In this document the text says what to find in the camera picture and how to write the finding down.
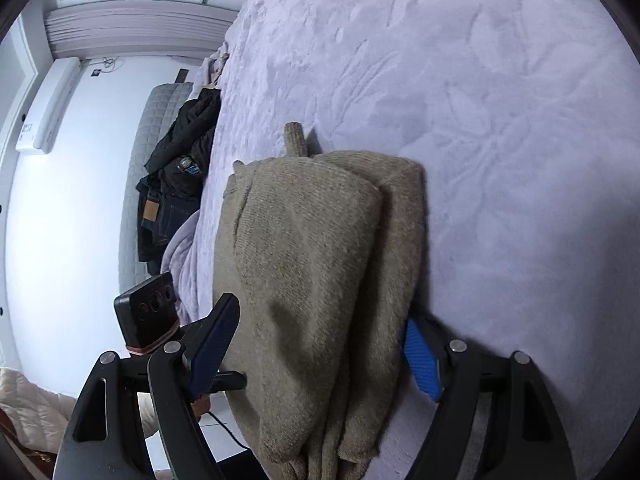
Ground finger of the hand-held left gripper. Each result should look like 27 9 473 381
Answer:
212 371 248 392

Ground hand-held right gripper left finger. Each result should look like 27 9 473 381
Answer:
52 292 241 480

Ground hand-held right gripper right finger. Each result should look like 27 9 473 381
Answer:
403 312 578 480

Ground beige knit sweater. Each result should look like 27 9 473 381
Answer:
212 121 428 480

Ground dark blue jeans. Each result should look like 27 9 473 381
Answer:
136 180 201 261

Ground cream puffer jacket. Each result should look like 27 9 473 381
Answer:
0 367 156 461

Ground black jacket with patch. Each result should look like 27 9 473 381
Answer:
145 89 222 196

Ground grey quilted mattress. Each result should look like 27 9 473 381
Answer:
119 82 193 281

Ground white air conditioner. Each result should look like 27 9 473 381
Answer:
15 57 83 153

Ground lavender plush blanket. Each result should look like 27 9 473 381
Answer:
160 0 640 480

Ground grey pleated curtain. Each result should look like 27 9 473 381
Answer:
44 2 241 58

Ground black cable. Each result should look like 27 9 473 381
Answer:
207 410 251 453

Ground white wall cord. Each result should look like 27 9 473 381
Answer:
92 55 123 78

